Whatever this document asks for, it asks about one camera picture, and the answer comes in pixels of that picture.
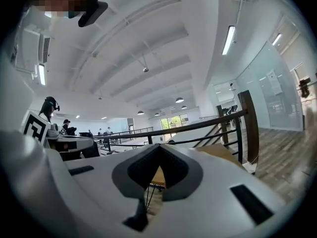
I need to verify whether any dark wooden railing post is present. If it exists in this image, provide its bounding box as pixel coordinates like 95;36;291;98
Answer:
237;90;260;167
215;105;230;146

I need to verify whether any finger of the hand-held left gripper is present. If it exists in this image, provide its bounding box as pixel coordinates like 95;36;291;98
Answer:
58;135;94;144

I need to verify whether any black head-worn camera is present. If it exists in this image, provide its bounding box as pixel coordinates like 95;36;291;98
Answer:
78;0;109;28

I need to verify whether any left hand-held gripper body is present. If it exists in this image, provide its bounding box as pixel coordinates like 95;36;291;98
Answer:
21;110;60;149

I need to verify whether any black mounted device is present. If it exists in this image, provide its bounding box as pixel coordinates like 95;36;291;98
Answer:
298;77;312;98

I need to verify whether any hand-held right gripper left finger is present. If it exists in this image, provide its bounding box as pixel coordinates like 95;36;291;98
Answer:
37;144;161;238

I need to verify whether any ceiling air vent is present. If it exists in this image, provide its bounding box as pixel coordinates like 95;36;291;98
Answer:
38;35;52;64

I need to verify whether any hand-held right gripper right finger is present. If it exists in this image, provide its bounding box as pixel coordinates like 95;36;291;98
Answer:
148;144;285;238

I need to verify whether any white wall notice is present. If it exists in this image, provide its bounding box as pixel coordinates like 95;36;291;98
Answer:
266;69;283;96

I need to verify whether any black hairpin table leg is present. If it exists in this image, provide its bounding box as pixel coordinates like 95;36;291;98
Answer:
146;182;164;208

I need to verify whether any window with green view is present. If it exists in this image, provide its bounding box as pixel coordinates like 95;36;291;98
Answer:
160;114;189;130

